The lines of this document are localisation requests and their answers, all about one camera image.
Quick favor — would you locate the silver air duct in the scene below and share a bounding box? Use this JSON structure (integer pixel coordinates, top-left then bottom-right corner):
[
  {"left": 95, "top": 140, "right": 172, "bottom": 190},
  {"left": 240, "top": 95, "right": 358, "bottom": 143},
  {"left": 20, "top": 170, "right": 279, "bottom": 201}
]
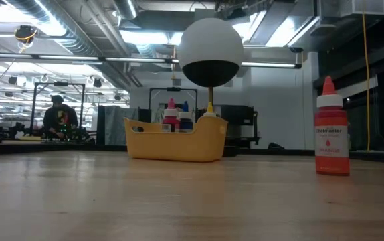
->
[{"left": 6, "top": 0, "right": 139, "bottom": 90}]

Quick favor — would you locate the person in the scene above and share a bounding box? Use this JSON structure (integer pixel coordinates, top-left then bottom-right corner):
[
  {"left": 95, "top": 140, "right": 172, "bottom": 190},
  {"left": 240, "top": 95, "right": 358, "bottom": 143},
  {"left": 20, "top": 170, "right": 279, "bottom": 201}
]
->
[{"left": 41, "top": 94, "right": 79, "bottom": 141}]

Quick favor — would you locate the white globe lamp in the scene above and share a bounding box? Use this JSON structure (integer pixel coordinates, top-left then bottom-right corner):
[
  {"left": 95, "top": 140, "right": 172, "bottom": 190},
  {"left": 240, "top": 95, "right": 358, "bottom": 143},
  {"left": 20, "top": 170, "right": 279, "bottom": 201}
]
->
[{"left": 177, "top": 17, "right": 246, "bottom": 105}]

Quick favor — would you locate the orange food coloring bottle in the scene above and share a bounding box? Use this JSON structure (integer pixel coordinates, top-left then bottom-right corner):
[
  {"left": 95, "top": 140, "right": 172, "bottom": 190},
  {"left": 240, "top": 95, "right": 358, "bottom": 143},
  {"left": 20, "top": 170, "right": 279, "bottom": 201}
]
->
[{"left": 314, "top": 76, "right": 351, "bottom": 176}]

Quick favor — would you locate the black equipment rack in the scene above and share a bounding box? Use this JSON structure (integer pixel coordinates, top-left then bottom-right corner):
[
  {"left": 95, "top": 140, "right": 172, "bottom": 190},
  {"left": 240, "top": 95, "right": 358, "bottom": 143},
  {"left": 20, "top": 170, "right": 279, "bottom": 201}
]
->
[{"left": 197, "top": 104, "right": 262, "bottom": 157}]

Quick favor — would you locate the yellow food coloring bottle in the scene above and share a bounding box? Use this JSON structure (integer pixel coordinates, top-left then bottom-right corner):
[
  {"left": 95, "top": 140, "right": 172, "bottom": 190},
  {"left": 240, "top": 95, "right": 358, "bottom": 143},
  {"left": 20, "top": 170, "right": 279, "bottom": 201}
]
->
[{"left": 202, "top": 102, "right": 217, "bottom": 118}]

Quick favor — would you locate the yellow hanging cable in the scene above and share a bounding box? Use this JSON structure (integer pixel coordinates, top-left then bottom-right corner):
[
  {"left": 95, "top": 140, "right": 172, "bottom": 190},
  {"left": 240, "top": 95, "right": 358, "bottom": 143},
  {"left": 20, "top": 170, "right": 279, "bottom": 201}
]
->
[{"left": 361, "top": 0, "right": 371, "bottom": 151}]

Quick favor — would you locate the long ceiling light bar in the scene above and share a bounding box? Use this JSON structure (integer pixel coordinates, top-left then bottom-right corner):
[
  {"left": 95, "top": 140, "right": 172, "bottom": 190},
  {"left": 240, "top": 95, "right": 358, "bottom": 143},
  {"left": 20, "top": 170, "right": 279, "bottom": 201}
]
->
[{"left": 0, "top": 52, "right": 302, "bottom": 70}]

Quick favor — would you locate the yellow cable reel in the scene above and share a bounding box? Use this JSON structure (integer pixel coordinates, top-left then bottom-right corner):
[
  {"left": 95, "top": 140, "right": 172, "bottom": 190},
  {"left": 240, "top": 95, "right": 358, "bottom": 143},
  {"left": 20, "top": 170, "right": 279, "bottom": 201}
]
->
[{"left": 13, "top": 25, "right": 39, "bottom": 44}]

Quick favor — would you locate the white ceiling air unit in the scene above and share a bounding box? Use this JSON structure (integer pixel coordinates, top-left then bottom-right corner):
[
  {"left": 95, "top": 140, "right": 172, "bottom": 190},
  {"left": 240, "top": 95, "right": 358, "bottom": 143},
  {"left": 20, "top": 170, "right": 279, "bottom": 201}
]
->
[{"left": 341, "top": 0, "right": 384, "bottom": 17}]

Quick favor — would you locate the grey fabric partition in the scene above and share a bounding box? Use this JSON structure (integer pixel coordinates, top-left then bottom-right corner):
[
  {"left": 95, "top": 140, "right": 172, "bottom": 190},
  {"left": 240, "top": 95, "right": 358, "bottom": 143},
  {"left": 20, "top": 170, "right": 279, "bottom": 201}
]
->
[{"left": 97, "top": 105, "right": 131, "bottom": 146}]

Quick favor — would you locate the yellow plastic bin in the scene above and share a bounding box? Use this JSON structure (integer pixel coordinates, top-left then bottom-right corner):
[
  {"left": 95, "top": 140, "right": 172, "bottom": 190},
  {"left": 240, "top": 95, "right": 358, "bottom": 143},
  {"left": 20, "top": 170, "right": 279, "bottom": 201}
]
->
[{"left": 123, "top": 115, "right": 229, "bottom": 163}]

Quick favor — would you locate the blue food coloring bottle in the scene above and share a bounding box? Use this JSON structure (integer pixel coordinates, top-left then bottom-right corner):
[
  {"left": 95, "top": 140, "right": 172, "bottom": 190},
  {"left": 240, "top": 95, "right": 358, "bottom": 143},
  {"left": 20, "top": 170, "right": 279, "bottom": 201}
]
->
[{"left": 178, "top": 101, "right": 195, "bottom": 133}]

